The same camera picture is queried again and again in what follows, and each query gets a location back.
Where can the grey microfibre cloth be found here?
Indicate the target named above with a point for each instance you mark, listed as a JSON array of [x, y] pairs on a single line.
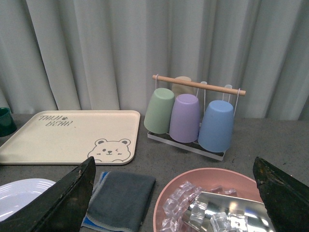
[[119, 202]]

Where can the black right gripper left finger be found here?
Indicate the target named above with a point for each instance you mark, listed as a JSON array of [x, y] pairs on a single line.
[[61, 208]]

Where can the pink bowl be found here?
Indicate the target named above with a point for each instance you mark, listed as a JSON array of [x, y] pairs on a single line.
[[207, 178]]

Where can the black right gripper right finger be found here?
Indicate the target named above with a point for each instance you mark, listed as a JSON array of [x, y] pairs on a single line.
[[285, 198]]

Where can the green plastic cup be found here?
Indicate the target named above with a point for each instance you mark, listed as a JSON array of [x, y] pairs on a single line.
[[158, 114]]

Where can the white cup rack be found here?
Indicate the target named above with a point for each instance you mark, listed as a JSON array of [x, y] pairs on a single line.
[[194, 146]]

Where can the cream bear tray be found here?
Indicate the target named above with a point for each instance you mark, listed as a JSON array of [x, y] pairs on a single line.
[[70, 137]]

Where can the metal ice scoop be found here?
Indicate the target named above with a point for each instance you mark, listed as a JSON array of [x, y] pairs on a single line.
[[210, 212]]

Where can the beige plastic cup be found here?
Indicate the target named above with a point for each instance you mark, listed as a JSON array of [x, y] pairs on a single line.
[[182, 89]]

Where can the dark green mug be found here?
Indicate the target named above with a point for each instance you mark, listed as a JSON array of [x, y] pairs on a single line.
[[7, 124]]

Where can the white ridged plate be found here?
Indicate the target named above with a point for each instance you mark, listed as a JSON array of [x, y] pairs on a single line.
[[18, 194]]

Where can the grey curtain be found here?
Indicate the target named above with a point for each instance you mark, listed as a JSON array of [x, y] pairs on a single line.
[[101, 54]]

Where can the purple plastic cup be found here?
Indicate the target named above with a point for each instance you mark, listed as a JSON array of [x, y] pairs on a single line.
[[185, 118]]

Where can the blue plastic cup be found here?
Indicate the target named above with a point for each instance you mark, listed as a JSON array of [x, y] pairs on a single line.
[[217, 126]]

